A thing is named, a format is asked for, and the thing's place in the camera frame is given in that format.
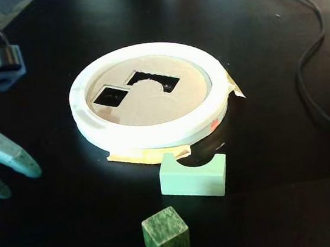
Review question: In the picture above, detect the dark green wooden cube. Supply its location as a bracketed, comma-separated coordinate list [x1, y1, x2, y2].
[139, 203, 192, 247]

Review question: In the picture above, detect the light green arch block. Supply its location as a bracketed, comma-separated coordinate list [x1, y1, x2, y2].
[156, 145, 231, 204]

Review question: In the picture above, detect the yellow wooden block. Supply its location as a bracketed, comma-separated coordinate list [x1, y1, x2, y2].
[223, 66, 247, 101]

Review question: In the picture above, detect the long beige masking tape strip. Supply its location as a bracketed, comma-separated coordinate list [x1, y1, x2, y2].
[106, 143, 194, 170]

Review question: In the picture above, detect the white round sorter container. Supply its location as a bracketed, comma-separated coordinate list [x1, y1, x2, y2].
[63, 34, 235, 158]

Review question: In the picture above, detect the brown cardboard lid with holes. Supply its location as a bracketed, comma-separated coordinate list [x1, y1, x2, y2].
[82, 49, 214, 133]

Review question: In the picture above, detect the black cylindrical camera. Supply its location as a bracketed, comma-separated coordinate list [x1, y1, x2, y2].
[0, 44, 17, 70]

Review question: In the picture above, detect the long black cable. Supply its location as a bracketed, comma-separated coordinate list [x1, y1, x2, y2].
[85, 0, 330, 158]

